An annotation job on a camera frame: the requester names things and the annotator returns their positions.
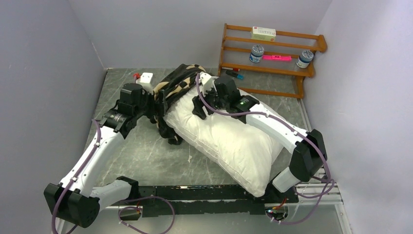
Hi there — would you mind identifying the white green box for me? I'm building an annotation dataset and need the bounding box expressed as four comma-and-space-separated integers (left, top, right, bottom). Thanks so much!
250, 26, 276, 42

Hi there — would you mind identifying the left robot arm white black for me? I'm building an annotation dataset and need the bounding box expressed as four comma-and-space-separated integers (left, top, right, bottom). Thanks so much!
43, 82, 155, 234

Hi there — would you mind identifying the black pillowcase with beige flowers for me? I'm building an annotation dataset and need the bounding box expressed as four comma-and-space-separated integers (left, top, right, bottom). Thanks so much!
150, 64, 206, 145

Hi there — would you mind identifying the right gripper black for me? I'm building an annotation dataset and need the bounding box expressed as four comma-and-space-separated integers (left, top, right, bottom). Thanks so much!
192, 83, 229, 119

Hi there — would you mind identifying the left blue white jar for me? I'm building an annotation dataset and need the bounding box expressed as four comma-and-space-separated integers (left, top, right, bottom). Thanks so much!
249, 45, 264, 63

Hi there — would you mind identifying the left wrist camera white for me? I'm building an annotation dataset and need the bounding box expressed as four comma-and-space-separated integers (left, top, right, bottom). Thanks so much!
133, 72, 155, 93

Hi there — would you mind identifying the black blue marker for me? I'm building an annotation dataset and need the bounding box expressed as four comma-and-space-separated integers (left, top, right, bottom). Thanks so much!
225, 70, 244, 80

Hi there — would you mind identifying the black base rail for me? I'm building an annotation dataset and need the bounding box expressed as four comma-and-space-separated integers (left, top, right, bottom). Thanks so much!
106, 183, 299, 218

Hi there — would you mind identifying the white pillow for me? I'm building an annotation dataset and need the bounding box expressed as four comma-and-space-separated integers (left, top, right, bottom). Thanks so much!
163, 87, 284, 197

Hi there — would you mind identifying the right blue white jar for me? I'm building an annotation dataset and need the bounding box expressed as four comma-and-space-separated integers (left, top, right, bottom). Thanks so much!
296, 50, 314, 69

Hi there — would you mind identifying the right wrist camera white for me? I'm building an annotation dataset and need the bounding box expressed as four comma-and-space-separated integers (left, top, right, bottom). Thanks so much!
200, 72, 218, 96

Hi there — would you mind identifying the pink highlighter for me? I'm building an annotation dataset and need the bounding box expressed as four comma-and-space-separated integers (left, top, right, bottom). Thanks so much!
262, 55, 292, 61

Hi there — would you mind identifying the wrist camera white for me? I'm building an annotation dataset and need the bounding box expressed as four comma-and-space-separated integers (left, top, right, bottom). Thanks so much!
133, 72, 155, 93
200, 72, 218, 96

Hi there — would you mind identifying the blue white jar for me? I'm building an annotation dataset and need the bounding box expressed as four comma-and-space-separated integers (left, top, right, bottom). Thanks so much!
296, 50, 314, 69
249, 45, 264, 63

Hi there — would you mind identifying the wooden shelf rack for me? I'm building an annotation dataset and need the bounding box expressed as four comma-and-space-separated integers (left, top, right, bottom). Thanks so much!
218, 23, 328, 99

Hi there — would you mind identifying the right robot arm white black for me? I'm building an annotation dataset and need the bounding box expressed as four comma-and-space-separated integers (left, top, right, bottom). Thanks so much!
193, 72, 327, 202

